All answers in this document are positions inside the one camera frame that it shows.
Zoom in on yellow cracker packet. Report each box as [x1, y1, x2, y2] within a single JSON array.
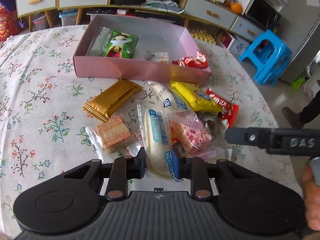
[[170, 81, 222, 113]]

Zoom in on microwave oven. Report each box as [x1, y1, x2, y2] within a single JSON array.
[[236, 0, 281, 29]]

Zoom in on red snack packet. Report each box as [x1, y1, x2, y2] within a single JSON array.
[[206, 88, 239, 128]]

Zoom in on blue plastic stool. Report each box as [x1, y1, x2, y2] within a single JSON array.
[[238, 30, 292, 86]]

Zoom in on yellow egg tray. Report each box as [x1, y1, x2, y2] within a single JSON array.
[[189, 29, 216, 44]]

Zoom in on gold biscuit packet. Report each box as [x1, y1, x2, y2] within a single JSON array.
[[82, 79, 143, 122]]

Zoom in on orange fruit lower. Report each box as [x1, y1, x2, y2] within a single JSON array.
[[230, 3, 243, 14]]

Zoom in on pink cardboard box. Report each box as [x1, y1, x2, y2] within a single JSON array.
[[73, 15, 212, 85]]

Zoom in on small white blue packet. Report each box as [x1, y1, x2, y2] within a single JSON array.
[[148, 81, 203, 131]]

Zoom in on silver grey wafer packet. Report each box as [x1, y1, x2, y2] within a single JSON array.
[[86, 27, 112, 56]]

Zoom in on pink marshmallow crisp packet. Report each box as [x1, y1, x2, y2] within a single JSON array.
[[170, 122, 217, 160]]

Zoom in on floral tablecloth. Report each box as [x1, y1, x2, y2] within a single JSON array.
[[1, 25, 302, 238]]

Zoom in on person's right hand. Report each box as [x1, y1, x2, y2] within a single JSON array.
[[302, 163, 320, 231]]

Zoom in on white long bread packet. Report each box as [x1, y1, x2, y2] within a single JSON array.
[[137, 103, 183, 183]]

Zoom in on red white candy packet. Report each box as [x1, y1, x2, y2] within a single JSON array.
[[172, 50, 208, 69]]

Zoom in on white orange jam biscuit packet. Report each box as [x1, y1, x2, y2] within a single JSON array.
[[146, 50, 170, 64]]

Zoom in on red festive bag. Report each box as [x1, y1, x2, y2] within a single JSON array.
[[0, 6, 21, 42]]

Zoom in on white box with clock print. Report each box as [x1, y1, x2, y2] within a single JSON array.
[[217, 29, 250, 57]]

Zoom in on clear wafer block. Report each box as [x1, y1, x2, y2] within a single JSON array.
[[85, 115, 136, 157]]

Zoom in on green snack packet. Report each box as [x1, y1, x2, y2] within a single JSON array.
[[105, 31, 138, 59]]

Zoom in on wooden tv cabinet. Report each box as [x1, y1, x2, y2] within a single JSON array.
[[15, 0, 266, 43]]

